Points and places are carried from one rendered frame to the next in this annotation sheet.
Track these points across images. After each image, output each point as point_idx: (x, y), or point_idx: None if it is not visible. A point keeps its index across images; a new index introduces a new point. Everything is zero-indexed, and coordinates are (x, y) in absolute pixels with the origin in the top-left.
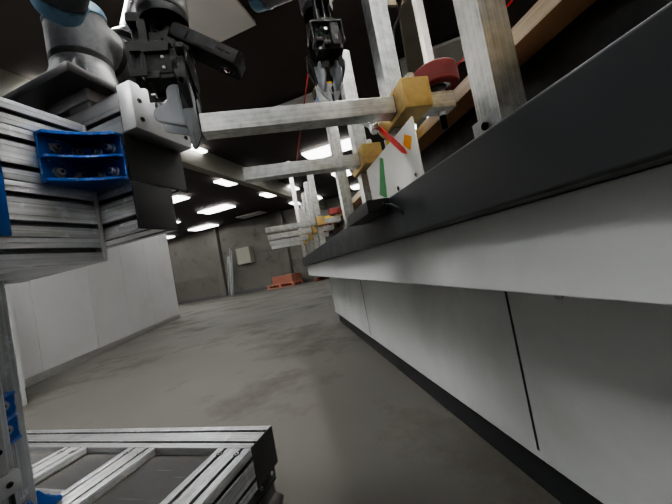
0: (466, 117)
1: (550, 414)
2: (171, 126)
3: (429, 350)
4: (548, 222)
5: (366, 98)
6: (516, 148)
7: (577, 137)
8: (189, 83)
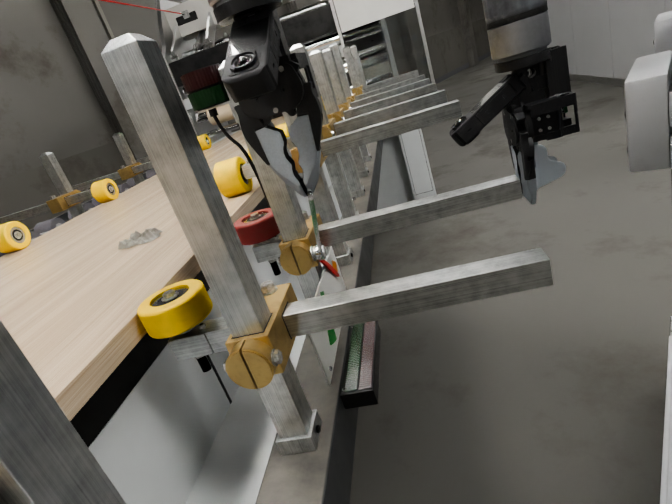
0: None
1: None
2: (556, 170)
3: None
4: None
5: (345, 218)
6: (365, 260)
7: (368, 256)
8: (511, 147)
